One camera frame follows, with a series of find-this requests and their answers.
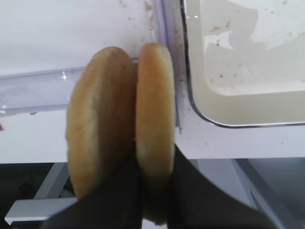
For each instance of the white metal tray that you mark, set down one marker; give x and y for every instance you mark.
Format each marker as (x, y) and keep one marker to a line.
(245, 61)

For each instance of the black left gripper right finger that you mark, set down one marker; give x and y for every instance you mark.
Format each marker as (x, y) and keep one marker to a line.
(196, 203)

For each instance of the left lower clear rail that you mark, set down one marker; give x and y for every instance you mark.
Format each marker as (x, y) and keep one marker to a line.
(38, 91)

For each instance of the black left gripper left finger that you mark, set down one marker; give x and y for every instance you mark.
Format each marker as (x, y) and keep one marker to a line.
(116, 203)

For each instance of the plain bun half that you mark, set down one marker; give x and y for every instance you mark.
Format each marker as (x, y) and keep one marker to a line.
(155, 131)
(100, 119)

